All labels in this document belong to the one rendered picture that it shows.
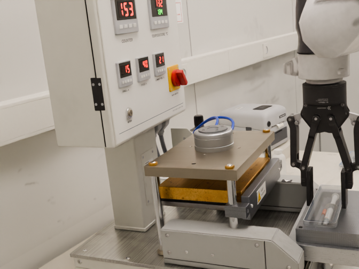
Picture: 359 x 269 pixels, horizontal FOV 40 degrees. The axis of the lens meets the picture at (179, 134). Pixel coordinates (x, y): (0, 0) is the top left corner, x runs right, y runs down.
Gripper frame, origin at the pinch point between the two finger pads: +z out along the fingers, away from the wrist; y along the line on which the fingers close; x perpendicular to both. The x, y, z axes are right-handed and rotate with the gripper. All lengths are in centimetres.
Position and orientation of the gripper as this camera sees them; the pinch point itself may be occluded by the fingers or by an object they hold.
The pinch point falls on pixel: (326, 188)
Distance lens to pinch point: 96.0
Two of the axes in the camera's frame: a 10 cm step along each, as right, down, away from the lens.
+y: 9.0, 0.2, -4.3
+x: 4.2, -2.6, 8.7
